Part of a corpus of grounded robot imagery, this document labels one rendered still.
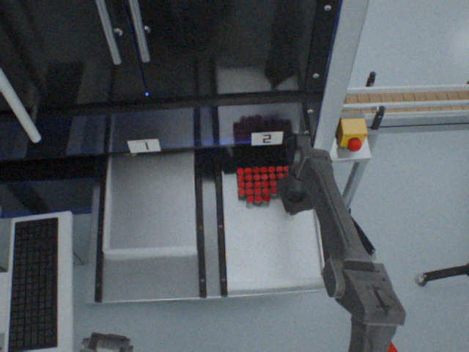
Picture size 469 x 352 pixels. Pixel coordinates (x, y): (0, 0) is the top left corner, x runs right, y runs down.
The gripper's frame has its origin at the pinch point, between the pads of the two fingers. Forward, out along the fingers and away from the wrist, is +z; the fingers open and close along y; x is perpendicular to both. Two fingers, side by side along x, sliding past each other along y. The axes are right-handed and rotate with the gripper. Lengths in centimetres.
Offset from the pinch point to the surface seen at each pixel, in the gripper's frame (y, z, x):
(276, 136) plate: 20.0, -4.7, -2.9
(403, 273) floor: -5, 97, -65
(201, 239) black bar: 3.2, 9.3, 24.3
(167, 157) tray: 32.7, 10.7, 26.2
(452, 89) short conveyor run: 24, 0, -66
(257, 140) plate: 21.4, -3.2, 2.1
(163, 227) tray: 10.7, 11.3, 33.2
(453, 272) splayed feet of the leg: -15, 84, -81
